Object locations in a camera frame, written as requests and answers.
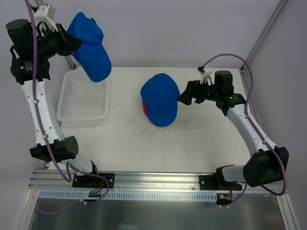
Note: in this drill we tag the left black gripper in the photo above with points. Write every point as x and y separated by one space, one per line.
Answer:
64 43

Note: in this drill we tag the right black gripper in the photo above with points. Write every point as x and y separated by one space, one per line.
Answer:
194 90

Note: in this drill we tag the blue cap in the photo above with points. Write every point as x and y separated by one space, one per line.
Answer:
91 54
160 93

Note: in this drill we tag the pink cap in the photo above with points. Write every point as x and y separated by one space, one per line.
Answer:
145 108

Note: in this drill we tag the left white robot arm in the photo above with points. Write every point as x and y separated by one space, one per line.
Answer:
32 47

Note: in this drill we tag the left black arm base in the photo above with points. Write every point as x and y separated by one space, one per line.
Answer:
86 181

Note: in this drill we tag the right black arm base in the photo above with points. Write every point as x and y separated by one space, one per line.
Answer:
212 183

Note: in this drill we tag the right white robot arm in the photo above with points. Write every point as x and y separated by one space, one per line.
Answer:
267 161

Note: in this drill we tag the white plastic basket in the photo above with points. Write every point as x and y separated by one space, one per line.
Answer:
82 100

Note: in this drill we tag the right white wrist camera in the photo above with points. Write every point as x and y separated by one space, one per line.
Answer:
204 71

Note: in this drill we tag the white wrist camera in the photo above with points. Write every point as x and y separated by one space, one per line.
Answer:
45 13
204 71

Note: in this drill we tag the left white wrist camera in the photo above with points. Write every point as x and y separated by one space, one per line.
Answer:
45 13

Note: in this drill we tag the right aluminium frame post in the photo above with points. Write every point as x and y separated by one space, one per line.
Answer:
268 26

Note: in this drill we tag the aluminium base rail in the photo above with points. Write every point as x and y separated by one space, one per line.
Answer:
128 181

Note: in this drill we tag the white slotted cable duct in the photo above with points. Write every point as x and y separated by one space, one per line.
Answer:
129 195

